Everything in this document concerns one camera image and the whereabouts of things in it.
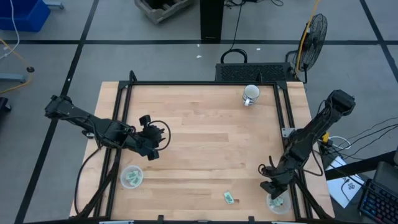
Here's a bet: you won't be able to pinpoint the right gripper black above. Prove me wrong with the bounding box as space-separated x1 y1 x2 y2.
259 172 294 200

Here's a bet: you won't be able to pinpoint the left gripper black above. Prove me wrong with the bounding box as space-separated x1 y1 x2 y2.
133 114 165 161

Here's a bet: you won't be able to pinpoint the clear plastic bowl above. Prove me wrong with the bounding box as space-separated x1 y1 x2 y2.
119 165 144 190
266 189 292 215

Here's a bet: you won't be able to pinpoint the white paper sheet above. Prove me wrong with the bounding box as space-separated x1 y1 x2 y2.
326 155 367 208

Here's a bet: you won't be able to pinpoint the black stand beam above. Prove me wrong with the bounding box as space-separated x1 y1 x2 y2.
323 150 398 182

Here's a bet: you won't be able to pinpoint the blue white patterned mug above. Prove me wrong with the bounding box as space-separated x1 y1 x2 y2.
242 84 261 107

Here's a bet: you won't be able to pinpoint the backlit black keyboard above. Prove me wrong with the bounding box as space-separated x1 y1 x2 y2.
357 179 398 223

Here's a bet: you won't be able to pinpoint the black perforated computer case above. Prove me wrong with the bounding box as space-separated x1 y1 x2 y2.
215 62 296 83

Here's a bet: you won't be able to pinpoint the dark grey flat device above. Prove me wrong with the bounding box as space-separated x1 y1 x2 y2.
372 161 398 189

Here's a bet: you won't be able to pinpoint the grey moulded crate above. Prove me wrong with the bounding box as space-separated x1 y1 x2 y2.
134 0 193 24

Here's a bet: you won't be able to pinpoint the black upright column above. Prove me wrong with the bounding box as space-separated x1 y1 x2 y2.
200 0 225 42

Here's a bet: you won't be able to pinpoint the black floor fan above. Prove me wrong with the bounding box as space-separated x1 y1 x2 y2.
285 12 329 85

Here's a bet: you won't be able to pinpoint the black object at floor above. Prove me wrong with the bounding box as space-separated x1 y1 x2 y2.
0 96 12 113

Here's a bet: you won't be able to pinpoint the grey metal cart leg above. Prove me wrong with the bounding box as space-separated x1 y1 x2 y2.
42 1 65 11
0 73 27 84

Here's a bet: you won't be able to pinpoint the blue plastic bin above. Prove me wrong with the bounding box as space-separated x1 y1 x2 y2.
0 0 51 32

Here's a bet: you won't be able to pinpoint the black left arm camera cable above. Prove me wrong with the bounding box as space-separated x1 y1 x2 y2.
149 120 172 151

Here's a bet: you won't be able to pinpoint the black aluminium table frame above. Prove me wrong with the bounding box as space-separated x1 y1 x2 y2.
70 70 335 220

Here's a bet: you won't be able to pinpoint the white floor cable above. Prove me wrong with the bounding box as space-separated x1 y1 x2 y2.
328 135 352 151

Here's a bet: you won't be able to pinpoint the long black hanging cable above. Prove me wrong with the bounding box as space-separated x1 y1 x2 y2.
73 144 105 216

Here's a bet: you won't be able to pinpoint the black looped power cable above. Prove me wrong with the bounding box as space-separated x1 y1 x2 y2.
220 0 284 65

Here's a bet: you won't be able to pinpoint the black floor cables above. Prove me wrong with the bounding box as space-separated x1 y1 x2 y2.
310 115 398 159

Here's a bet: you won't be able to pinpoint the yellow floor cable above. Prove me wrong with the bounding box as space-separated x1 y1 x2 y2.
0 37 34 95

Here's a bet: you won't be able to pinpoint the thin white cable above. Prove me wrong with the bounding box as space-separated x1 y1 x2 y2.
0 0 21 60

